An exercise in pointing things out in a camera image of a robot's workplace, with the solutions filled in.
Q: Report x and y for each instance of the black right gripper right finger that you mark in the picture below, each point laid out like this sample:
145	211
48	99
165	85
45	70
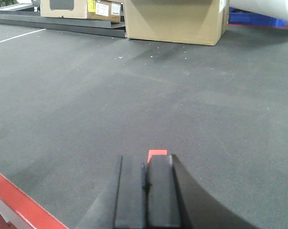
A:
177	201

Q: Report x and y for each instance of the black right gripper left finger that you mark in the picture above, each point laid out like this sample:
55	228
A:
130	209

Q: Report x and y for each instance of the red magnetic cube block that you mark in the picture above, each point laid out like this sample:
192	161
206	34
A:
156	152

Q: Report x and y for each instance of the red table edge strip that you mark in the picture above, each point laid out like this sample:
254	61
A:
20	211

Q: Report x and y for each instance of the large plain cardboard box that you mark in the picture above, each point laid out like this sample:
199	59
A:
201	22

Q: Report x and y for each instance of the blue plastic bin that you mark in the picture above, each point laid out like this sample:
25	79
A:
242	17

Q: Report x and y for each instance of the labelled cardboard box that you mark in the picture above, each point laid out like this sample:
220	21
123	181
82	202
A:
103	10

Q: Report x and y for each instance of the white paper roll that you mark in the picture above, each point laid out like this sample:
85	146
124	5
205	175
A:
272	8

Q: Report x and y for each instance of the black raised table rail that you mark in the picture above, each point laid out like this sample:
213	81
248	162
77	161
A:
28	15

